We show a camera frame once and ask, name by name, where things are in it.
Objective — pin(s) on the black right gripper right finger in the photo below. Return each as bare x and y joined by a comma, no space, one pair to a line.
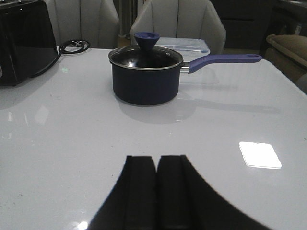
187,202

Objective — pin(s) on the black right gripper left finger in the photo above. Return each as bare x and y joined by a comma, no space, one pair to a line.
131,204

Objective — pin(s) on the dark blue saucepan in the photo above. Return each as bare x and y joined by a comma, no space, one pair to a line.
157,85

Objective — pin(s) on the glass lid blue knob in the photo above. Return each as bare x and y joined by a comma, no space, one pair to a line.
146,55

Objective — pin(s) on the clear plastic storage box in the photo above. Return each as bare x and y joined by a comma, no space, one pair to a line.
187,45

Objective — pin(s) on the beige armchair right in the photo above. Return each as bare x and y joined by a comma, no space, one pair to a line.
197,19

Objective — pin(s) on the beige armchair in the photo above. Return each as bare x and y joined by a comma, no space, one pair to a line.
197,19
95,21

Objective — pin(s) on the beige armchair left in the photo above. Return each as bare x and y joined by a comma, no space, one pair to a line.
95,21

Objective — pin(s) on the black silver four-slot toaster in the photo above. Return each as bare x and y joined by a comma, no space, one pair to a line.
27,42

